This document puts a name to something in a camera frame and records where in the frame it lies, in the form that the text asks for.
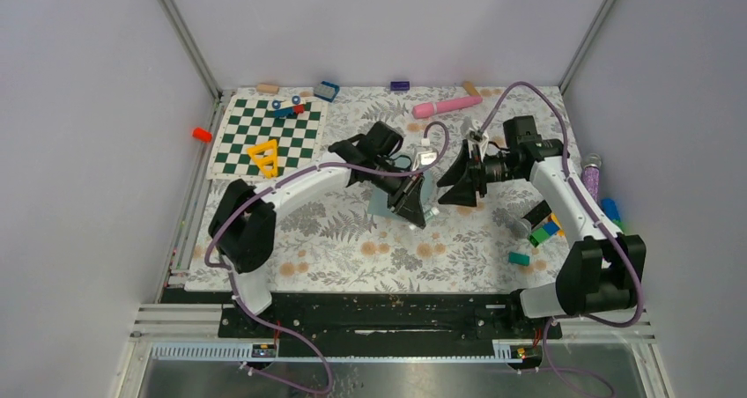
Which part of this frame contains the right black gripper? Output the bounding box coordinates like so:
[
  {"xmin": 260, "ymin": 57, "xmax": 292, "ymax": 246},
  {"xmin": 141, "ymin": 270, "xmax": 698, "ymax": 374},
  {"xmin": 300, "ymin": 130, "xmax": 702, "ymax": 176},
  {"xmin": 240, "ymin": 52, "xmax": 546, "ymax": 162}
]
[{"xmin": 437, "ymin": 140, "xmax": 523, "ymax": 209}]

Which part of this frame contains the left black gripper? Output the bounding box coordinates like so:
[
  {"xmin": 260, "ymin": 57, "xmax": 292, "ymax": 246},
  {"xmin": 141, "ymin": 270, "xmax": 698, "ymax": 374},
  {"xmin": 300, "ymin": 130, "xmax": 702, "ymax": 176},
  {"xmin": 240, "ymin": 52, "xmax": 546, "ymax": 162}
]
[{"xmin": 370, "ymin": 157, "xmax": 426, "ymax": 229}]

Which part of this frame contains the teal green envelope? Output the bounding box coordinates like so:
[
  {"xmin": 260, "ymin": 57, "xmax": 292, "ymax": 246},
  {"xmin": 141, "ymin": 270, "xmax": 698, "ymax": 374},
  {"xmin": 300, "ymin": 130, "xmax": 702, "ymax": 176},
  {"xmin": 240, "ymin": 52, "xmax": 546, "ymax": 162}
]
[{"xmin": 367, "ymin": 171, "xmax": 436, "ymax": 221}]

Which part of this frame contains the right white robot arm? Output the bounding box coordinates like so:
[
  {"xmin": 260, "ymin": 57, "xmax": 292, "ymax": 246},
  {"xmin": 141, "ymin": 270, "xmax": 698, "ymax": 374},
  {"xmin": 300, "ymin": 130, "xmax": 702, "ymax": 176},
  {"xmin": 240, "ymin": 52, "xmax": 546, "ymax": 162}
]
[{"xmin": 437, "ymin": 115, "xmax": 647, "ymax": 338}]

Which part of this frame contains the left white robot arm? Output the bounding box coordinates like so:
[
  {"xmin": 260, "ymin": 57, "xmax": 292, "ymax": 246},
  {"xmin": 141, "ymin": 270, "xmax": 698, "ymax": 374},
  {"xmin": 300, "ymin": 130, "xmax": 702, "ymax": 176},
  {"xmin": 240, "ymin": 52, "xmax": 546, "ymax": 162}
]
[{"xmin": 204, "ymin": 122, "xmax": 439, "ymax": 337}]

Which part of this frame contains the floral patterned table mat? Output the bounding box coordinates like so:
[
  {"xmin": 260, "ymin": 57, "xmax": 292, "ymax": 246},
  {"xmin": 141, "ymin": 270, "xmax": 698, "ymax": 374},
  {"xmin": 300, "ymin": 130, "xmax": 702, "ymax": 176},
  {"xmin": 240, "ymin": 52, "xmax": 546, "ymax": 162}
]
[{"xmin": 188, "ymin": 85, "xmax": 615, "ymax": 296}]

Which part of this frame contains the pink marker pen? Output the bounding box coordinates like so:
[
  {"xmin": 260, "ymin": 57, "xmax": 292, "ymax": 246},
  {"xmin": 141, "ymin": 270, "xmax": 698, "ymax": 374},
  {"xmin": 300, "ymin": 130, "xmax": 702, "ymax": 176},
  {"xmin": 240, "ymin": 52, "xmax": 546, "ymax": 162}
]
[{"xmin": 411, "ymin": 95, "xmax": 483, "ymax": 119}]

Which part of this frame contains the beige wooden cylinder right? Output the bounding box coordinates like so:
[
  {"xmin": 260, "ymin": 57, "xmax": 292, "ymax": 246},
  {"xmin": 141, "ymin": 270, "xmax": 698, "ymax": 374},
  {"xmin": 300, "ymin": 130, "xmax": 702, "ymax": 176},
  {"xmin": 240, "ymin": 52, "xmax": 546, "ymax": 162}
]
[{"xmin": 462, "ymin": 81, "xmax": 481, "ymax": 97}]

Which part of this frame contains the beige wooden cylinder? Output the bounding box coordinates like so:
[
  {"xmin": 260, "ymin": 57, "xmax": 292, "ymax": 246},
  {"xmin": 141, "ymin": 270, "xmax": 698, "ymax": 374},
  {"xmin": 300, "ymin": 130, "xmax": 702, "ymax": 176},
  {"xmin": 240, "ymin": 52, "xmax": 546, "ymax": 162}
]
[
  {"xmin": 255, "ymin": 83, "xmax": 280, "ymax": 94},
  {"xmin": 462, "ymin": 81, "xmax": 481, "ymax": 97}
]

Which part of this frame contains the teal small block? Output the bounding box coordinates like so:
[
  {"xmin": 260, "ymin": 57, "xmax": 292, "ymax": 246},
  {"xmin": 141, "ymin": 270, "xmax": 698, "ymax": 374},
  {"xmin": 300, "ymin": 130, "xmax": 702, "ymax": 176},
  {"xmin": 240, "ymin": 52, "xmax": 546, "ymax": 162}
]
[{"xmin": 508, "ymin": 252, "xmax": 531, "ymax": 267}]

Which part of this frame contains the colourful stacked block toy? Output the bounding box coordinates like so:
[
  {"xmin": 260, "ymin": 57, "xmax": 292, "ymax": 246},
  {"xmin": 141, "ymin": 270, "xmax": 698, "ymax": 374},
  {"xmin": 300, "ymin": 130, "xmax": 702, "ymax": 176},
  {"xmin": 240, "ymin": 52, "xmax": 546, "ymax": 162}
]
[{"xmin": 528, "ymin": 197, "xmax": 625, "ymax": 249}]

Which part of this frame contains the purple lego brick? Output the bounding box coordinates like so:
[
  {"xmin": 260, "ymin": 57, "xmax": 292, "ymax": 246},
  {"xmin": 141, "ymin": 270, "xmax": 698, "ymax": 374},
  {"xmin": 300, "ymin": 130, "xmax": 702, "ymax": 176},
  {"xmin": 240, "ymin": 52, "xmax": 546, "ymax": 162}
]
[{"xmin": 389, "ymin": 80, "xmax": 410, "ymax": 92}]

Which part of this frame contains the purple glitter microphone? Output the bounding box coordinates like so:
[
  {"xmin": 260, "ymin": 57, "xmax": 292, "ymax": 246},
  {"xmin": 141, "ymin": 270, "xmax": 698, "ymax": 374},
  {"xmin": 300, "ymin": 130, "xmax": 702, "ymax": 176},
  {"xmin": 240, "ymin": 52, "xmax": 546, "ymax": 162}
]
[{"xmin": 581, "ymin": 153, "xmax": 602, "ymax": 202}]

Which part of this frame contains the blue grey lego brick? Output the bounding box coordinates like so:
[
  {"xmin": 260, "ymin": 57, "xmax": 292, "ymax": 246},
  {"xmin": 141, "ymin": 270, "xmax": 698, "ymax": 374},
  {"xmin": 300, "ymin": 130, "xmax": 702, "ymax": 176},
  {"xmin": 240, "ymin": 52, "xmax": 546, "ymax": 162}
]
[{"xmin": 313, "ymin": 81, "xmax": 340, "ymax": 103}]

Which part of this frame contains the blue red toy car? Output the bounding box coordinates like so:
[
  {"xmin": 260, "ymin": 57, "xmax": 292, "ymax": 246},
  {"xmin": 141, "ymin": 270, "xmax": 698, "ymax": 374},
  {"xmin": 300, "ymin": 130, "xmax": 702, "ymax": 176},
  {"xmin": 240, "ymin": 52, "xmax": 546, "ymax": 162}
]
[{"xmin": 269, "ymin": 95, "xmax": 306, "ymax": 118}]

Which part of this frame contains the green white chessboard mat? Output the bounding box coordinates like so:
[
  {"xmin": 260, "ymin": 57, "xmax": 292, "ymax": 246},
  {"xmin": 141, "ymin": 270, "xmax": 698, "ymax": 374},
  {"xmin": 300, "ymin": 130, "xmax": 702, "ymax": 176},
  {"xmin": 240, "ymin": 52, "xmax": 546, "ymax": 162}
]
[{"xmin": 205, "ymin": 94, "xmax": 329, "ymax": 181}]

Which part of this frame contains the beige wooden cylinder left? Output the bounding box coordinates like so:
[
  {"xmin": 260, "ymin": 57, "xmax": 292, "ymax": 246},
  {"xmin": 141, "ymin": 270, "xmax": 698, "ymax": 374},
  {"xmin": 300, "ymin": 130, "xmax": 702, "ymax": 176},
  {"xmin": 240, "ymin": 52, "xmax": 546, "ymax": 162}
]
[{"xmin": 255, "ymin": 83, "xmax": 280, "ymax": 94}]

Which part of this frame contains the red cylinder block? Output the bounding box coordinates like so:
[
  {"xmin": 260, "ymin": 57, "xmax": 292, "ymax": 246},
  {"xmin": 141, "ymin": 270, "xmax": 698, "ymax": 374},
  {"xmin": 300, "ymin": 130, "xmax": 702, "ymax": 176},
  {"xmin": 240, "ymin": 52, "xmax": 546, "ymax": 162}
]
[{"xmin": 191, "ymin": 127, "xmax": 213, "ymax": 144}]

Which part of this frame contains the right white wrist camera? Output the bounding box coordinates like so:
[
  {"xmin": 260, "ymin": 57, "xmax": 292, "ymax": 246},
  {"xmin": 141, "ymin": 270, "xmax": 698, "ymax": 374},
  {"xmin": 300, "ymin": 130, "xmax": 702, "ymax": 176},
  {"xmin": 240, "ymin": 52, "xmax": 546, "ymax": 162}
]
[{"xmin": 462, "ymin": 118, "xmax": 490, "ymax": 156}]

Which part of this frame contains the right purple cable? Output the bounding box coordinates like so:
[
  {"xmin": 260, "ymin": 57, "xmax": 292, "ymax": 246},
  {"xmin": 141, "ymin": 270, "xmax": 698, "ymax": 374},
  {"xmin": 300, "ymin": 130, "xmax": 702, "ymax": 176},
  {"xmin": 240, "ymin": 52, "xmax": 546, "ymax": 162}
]
[{"xmin": 478, "ymin": 80, "xmax": 646, "ymax": 329}]

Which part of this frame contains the purple cable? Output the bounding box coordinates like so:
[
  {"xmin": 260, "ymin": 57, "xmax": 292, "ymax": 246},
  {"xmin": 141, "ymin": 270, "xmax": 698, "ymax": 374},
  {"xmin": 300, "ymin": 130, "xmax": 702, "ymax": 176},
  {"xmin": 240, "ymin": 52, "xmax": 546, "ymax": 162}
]
[
  {"xmin": 203, "ymin": 120, "xmax": 452, "ymax": 396},
  {"xmin": 478, "ymin": 80, "xmax": 646, "ymax": 329}
]

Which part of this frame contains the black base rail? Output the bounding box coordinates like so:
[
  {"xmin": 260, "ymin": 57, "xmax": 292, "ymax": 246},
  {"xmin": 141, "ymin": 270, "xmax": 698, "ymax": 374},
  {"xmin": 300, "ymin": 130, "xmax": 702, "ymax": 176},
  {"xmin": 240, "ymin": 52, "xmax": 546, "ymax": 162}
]
[{"xmin": 218, "ymin": 292, "xmax": 545, "ymax": 357}]

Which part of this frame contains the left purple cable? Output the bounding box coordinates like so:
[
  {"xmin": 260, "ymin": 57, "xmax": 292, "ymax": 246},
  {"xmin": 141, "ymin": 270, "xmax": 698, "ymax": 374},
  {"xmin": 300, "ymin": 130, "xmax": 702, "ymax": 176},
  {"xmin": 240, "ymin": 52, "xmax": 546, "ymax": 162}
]
[{"xmin": 203, "ymin": 120, "xmax": 452, "ymax": 396}]

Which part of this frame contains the yellow triangle frame toy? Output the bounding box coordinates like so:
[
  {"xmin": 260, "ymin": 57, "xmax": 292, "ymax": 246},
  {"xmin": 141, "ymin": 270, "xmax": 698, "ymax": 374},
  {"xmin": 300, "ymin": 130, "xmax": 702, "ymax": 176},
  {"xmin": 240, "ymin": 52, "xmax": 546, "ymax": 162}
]
[{"xmin": 247, "ymin": 139, "xmax": 279, "ymax": 179}]

